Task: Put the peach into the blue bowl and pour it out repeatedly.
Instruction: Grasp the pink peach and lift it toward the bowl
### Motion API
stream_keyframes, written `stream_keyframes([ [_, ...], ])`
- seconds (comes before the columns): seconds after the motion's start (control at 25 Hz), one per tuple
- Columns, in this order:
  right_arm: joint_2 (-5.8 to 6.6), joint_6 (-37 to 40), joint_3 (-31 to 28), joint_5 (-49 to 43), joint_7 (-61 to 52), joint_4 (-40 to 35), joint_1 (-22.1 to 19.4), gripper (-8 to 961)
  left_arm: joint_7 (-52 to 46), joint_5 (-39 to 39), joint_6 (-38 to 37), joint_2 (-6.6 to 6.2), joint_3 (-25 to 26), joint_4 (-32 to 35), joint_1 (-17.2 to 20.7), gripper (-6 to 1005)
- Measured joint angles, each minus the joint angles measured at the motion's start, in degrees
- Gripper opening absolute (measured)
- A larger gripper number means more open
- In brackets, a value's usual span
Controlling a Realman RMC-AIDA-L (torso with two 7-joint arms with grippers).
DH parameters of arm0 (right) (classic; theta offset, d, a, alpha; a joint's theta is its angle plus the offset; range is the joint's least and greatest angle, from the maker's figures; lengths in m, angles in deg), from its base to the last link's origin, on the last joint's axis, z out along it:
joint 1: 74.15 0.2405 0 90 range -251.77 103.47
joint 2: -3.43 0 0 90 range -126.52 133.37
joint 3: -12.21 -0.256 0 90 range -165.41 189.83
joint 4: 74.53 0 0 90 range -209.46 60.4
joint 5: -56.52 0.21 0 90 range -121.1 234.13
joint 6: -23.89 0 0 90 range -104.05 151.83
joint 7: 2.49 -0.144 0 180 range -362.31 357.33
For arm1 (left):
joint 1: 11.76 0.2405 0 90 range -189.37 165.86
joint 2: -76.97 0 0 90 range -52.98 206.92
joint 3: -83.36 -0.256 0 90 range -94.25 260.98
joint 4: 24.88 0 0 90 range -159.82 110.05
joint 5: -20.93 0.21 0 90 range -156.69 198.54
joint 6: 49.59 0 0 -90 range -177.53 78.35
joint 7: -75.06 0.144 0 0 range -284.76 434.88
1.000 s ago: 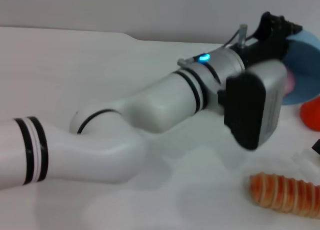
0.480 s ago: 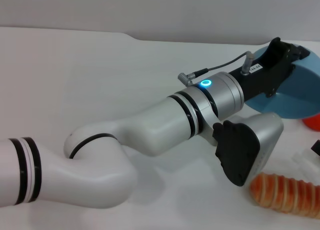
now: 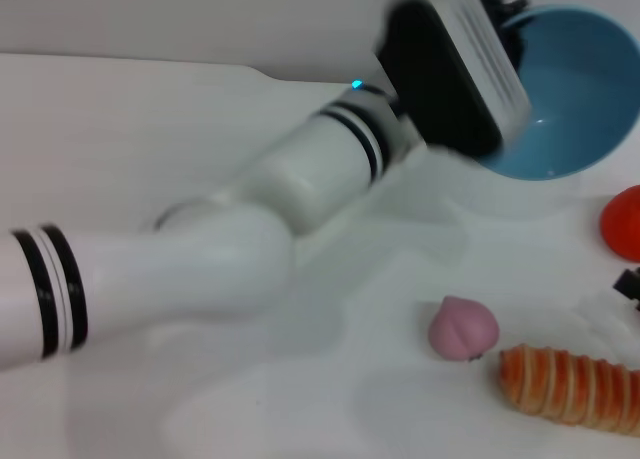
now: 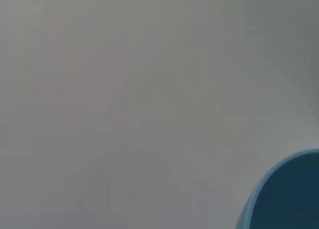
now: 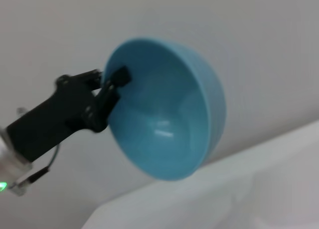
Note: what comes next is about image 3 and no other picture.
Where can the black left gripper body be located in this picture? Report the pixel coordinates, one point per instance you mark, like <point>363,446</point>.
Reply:
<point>500,4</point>

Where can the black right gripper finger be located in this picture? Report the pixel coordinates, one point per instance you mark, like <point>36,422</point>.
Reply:
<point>631,286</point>

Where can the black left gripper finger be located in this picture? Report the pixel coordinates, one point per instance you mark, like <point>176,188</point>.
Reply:
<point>514,49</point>

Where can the blue bowl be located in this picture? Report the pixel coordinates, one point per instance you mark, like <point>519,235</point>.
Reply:
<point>585,89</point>

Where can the pink toy peach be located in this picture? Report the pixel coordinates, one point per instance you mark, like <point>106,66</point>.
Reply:
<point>462,331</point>

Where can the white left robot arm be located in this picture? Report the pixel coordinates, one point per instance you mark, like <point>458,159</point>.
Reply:
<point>200,259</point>

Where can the red toy fruit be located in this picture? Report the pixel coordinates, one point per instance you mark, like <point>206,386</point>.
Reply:
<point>625,224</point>

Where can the orange striped toy bread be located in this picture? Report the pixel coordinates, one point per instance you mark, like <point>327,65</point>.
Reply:
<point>565,389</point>

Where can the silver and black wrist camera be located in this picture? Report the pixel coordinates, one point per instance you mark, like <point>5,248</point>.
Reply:
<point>440,79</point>

